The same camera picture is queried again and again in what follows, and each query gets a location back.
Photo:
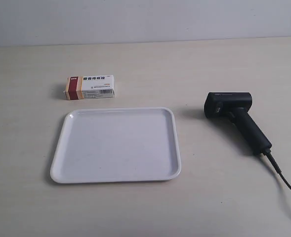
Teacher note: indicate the white medicine box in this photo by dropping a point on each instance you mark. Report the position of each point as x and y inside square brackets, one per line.
[90, 87]

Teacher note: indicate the black handheld barcode scanner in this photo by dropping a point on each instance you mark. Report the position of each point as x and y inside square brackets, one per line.
[235, 107]

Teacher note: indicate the white plastic tray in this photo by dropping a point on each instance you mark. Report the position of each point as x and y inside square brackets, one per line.
[117, 145]

